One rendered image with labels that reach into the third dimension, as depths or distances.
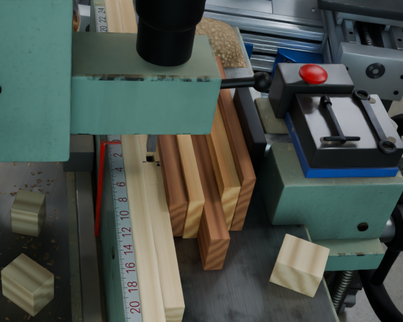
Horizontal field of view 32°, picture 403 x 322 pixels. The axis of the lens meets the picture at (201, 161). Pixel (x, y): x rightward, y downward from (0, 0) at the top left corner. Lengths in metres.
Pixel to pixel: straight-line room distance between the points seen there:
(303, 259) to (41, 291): 0.27
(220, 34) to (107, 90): 0.34
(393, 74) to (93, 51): 0.77
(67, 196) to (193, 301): 0.27
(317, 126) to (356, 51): 0.57
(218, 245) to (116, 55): 0.20
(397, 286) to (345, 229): 1.19
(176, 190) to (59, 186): 0.24
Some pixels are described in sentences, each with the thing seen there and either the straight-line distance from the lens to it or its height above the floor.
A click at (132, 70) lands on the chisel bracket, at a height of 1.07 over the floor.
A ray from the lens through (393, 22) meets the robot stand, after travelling 1.39.
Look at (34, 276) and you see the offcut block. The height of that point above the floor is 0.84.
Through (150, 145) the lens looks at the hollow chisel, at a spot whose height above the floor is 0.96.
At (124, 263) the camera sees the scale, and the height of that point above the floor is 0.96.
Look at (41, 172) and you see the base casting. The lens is 0.92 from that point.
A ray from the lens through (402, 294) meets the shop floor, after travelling 1.97.
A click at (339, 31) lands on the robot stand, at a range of 1.36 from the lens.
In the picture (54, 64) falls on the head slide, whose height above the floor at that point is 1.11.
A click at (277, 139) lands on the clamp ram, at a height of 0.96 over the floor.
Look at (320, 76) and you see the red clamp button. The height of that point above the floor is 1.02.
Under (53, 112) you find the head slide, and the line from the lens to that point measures 0.60.
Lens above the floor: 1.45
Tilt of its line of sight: 43 degrees down
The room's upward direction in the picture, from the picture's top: 12 degrees clockwise
